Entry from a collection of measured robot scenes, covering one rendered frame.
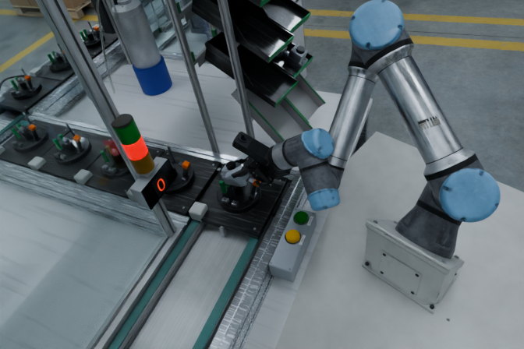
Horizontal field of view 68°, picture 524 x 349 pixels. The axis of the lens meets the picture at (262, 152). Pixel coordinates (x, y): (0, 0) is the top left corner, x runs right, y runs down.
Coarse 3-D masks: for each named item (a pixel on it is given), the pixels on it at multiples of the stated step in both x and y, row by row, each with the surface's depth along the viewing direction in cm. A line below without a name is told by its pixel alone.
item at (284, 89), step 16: (208, 48) 121; (224, 48) 129; (240, 48) 131; (224, 64) 122; (240, 64) 127; (256, 64) 129; (272, 64) 128; (256, 80) 125; (272, 80) 127; (288, 80) 128; (272, 96) 123
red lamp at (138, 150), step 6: (132, 144) 91; (138, 144) 91; (144, 144) 94; (126, 150) 92; (132, 150) 92; (138, 150) 92; (144, 150) 94; (132, 156) 93; (138, 156) 93; (144, 156) 94
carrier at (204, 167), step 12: (168, 156) 145; (180, 156) 144; (192, 156) 143; (180, 168) 136; (192, 168) 136; (204, 168) 138; (216, 168) 137; (180, 180) 132; (192, 180) 133; (204, 180) 133; (168, 192) 130; (180, 192) 131; (192, 192) 130; (168, 204) 128; (180, 204) 127; (192, 204) 127
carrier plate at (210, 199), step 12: (216, 180) 133; (276, 180) 129; (288, 180) 130; (216, 192) 129; (264, 192) 126; (276, 192) 125; (216, 204) 125; (264, 204) 122; (204, 216) 122; (216, 216) 122; (228, 216) 121; (240, 216) 120; (252, 216) 120; (264, 216) 119; (228, 228) 119; (240, 228) 117; (252, 228) 116
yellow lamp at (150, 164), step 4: (148, 152) 96; (148, 156) 96; (132, 160) 94; (136, 160) 94; (140, 160) 94; (144, 160) 95; (148, 160) 96; (152, 160) 98; (132, 164) 96; (136, 164) 95; (140, 164) 95; (144, 164) 95; (148, 164) 96; (152, 164) 98; (136, 168) 96; (140, 168) 96; (144, 168) 96; (148, 168) 97; (152, 168) 98; (136, 172) 98; (140, 172) 97; (144, 172) 97; (148, 172) 97
